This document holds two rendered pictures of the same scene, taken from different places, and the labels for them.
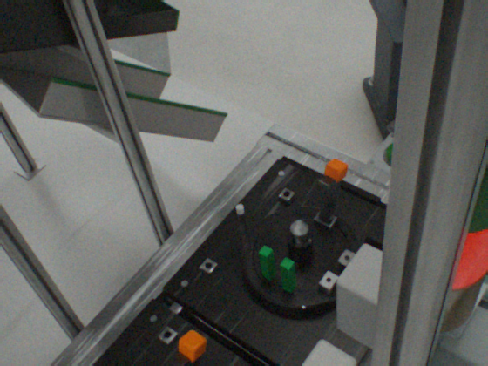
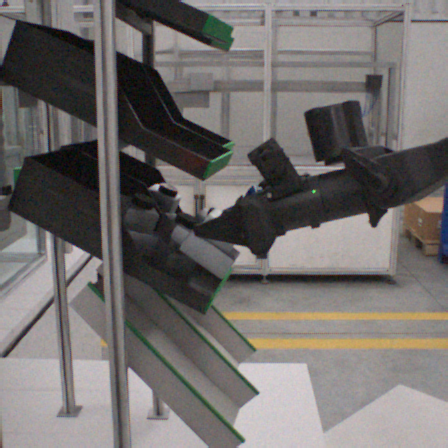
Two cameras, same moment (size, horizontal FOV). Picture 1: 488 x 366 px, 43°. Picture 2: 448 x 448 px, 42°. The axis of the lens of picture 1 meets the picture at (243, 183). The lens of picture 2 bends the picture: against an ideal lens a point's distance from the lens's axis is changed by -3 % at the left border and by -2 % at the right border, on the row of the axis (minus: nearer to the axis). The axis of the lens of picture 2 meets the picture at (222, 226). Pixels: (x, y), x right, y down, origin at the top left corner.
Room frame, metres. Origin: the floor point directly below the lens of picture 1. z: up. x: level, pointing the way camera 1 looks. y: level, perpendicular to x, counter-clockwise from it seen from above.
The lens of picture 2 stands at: (0.14, -0.45, 1.45)
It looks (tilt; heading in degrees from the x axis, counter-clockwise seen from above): 13 degrees down; 46
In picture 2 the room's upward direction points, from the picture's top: straight up
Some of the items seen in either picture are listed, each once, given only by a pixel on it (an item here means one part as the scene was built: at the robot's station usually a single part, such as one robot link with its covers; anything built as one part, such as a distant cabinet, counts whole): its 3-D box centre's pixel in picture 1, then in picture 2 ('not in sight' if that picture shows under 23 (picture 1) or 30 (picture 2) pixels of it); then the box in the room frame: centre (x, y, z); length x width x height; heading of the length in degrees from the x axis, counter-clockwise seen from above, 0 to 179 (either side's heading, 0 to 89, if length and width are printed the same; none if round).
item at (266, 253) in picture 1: (267, 263); not in sight; (0.37, -0.01, 1.01); 0.01 x 0.01 x 0.05; 45
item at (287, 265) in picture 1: (288, 275); not in sight; (0.35, -0.03, 1.01); 0.01 x 0.01 x 0.05; 45
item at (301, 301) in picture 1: (301, 258); not in sight; (0.40, -0.05, 0.98); 0.14 x 0.14 x 0.02
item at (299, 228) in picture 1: (299, 229); not in sight; (0.40, -0.05, 1.04); 0.02 x 0.02 x 0.03
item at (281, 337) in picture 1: (302, 267); not in sight; (0.40, -0.05, 0.96); 0.24 x 0.24 x 0.02; 45
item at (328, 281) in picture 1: (328, 283); not in sight; (0.35, -0.07, 1.00); 0.02 x 0.01 x 0.02; 135
